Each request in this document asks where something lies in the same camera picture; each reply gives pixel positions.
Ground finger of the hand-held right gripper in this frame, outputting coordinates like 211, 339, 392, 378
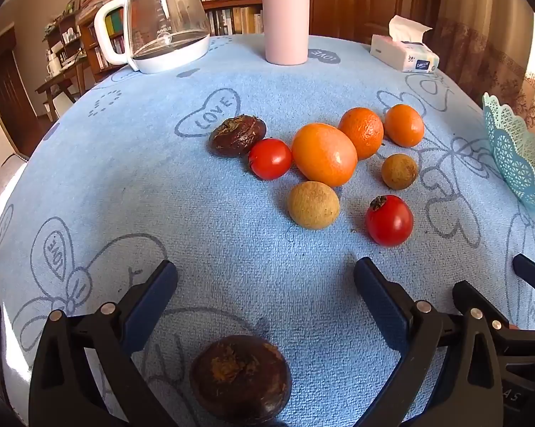
513, 253, 535, 296
453, 281, 517, 343

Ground small smooth orange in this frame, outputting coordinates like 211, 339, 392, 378
384, 104, 425, 148

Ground white chair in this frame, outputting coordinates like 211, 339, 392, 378
0, 153, 30, 232

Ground brown wooden bookcase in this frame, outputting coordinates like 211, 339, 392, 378
76, 0, 265, 81

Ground light blue lattice basket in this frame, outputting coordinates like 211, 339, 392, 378
482, 92, 535, 220

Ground large smooth orange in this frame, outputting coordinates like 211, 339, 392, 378
291, 123, 358, 188

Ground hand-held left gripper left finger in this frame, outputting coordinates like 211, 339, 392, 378
28, 259, 179, 427

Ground pink thermos bottle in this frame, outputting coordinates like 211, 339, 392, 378
259, 0, 310, 65

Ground small wooden shelf unit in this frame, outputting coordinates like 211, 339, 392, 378
43, 9, 88, 76

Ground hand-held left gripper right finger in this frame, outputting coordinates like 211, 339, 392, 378
353, 257, 504, 427

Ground large tan longan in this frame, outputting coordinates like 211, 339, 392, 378
287, 180, 340, 231

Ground wooden side table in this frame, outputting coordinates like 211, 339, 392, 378
35, 60, 95, 121

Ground small tan longan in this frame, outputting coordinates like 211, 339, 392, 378
381, 153, 419, 190

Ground glass kettle with white handle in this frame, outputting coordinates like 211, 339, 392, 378
93, 0, 211, 74

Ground beige patterned curtain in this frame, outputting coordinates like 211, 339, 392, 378
432, 0, 535, 130

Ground wrinkled orange mandarin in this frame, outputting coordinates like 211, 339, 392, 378
338, 107, 385, 161

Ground blue printed tablecloth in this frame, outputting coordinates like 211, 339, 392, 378
0, 33, 535, 427

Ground brown wooden door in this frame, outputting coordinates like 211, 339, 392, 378
309, 0, 446, 45

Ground red cherry tomato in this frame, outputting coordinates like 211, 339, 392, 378
366, 195, 414, 247
248, 138, 292, 181

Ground white tissue pack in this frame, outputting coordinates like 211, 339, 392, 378
369, 15, 441, 73

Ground dark wooden door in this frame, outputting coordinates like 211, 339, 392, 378
0, 27, 41, 156

